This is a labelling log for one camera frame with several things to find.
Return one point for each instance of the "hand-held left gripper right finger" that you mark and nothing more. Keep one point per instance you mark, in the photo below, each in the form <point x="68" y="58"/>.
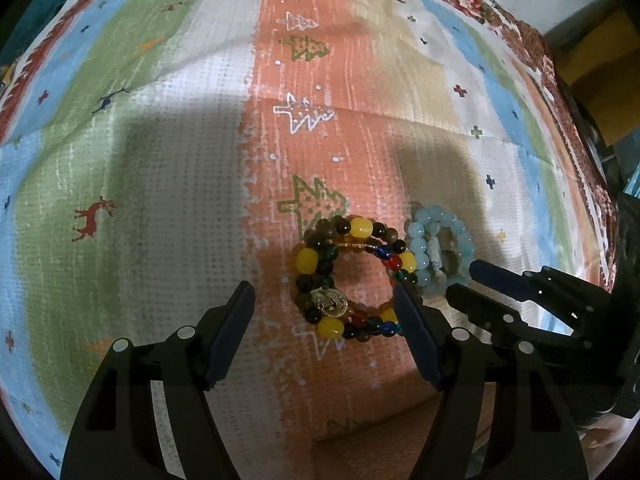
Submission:
<point x="417" y="340"/>

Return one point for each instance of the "striped printed cloth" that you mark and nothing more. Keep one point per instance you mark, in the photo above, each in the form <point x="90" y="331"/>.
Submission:
<point x="175" y="185"/>

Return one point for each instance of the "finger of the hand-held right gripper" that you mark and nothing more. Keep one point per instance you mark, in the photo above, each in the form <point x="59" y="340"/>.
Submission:
<point x="480" y="310"/>
<point x="500" y="277"/>

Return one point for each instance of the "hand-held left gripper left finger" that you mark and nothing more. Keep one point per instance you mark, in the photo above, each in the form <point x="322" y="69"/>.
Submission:
<point x="232" y="332"/>

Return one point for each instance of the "teal pillow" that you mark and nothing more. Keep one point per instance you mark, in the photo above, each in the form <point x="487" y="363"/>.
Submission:
<point x="45" y="0"/>

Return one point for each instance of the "yellow wooden board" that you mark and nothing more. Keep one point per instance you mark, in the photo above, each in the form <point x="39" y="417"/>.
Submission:
<point x="600" y="85"/>

